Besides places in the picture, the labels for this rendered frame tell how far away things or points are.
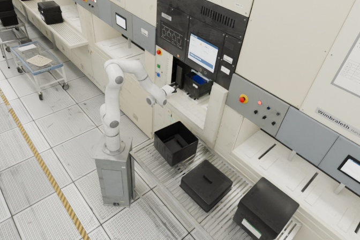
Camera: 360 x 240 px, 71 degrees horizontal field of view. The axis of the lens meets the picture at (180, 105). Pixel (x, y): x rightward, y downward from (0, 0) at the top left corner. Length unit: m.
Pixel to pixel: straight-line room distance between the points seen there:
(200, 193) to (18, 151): 2.36
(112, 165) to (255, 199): 1.18
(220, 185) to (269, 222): 0.43
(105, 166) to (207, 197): 0.92
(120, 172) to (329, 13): 1.88
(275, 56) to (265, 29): 0.17
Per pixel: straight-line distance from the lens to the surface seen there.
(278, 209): 1.84
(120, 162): 2.22
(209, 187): 1.96
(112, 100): 1.88
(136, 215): 2.78
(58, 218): 2.90
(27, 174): 3.31
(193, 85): 2.48
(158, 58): 2.46
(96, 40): 3.70
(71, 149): 3.38
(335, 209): 2.23
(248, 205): 1.78
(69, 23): 4.34
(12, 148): 3.63
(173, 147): 2.26
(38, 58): 4.30
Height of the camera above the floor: 2.48
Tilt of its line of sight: 40 degrees down
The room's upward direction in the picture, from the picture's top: 7 degrees clockwise
